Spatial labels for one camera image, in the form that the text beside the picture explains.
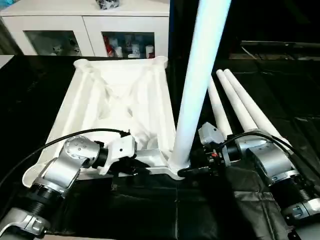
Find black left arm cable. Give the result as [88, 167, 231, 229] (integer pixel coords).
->
[0, 128, 131, 189]

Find black grey bundle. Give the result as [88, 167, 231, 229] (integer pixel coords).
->
[94, 0, 123, 11]

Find white board strip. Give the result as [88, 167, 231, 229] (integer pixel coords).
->
[0, 54, 15, 70]

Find white glass-door cabinet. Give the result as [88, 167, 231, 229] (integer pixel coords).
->
[0, 0, 171, 59]

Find black television screen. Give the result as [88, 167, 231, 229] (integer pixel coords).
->
[239, 0, 320, 55]

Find white plastic table top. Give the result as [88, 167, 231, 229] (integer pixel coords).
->
[21, 56, 191, 189]

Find red white package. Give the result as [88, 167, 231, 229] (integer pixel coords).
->
[103, 35, 113, 57]

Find white plastic table leg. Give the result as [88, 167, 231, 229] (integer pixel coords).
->
[216, 69, 256, 134]
[223, 68, 293, 149]
[206, 77, 234, 138]
[167, 0, 232, 174]

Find black work mat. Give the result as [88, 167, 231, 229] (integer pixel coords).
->
[0, 53, 320, 240]

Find dark blue black cabinet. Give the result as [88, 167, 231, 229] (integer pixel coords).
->
[168, 0, 244, 61]

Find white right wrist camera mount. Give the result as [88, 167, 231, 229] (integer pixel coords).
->
[197, 121, 227, 152]

